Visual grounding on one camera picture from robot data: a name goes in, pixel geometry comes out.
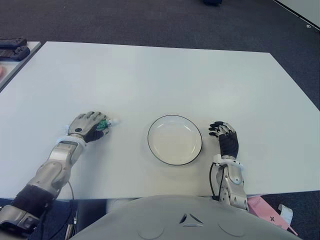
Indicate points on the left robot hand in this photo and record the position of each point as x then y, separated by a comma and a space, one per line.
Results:
82, 125

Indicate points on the grey white robot torso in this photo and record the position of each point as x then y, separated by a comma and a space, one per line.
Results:
187, 222

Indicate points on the white neighbouring table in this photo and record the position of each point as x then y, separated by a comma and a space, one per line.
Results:
302, 7

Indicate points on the white plate black rim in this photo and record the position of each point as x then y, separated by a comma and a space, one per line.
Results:
175, 140

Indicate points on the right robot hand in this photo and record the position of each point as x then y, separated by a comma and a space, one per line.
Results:
228, 143

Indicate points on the grey side table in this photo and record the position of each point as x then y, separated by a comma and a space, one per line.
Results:
20, 70

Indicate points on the white paper slip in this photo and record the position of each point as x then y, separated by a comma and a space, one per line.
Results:
286, 212

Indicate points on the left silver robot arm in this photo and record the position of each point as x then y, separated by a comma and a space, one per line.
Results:
50, 172

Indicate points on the green white snack packet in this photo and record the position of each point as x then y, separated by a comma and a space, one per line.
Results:
102, 124

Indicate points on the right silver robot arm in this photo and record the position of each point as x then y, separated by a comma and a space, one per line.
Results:
233, 182

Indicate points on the black game controller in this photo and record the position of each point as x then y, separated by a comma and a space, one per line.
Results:
13, 42
15, 53

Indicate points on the pink cardboard box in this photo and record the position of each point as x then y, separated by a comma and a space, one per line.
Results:
265, 211

